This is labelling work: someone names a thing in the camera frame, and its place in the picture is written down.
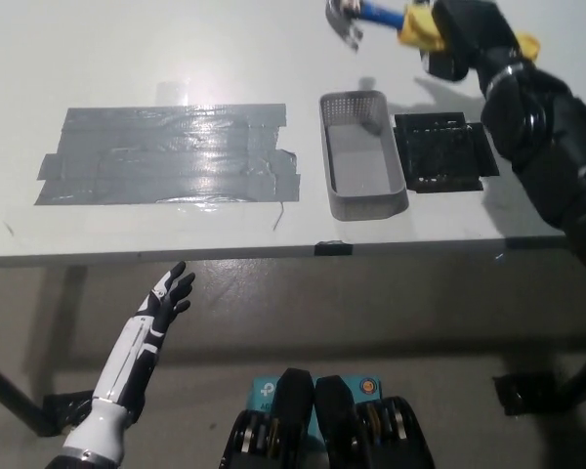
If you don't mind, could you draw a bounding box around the black tape patch on desk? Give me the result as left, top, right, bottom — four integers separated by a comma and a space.
393, 110, 500, 194

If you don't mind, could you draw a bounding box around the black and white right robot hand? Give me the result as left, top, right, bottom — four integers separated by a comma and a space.
418, 0, 524, 90

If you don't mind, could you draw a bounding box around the hammer blue handle yellow wrap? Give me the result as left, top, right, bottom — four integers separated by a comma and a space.
324, 0, 541, 63

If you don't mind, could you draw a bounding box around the grey duct tape patch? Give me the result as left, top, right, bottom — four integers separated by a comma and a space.
33, 102, 302, 207

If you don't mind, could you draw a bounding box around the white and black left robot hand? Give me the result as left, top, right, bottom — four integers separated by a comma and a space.
90, 261, 197, 427

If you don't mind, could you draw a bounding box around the black diagonal table brace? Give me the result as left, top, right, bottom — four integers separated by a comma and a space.
559, 349, 586, 414
0, 352, 51, 437

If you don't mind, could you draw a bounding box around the grey perforated plastic container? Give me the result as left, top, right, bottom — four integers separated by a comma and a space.
317, 90, 410, 221

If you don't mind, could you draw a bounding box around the grey table leg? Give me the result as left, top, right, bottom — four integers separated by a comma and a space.
48, 266, 88, 398

